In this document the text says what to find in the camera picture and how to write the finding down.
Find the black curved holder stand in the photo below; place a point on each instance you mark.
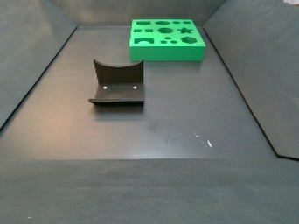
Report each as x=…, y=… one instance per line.
x=120, y=84

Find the green shape sorter block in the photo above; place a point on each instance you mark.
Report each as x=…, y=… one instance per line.
x=165, y=40

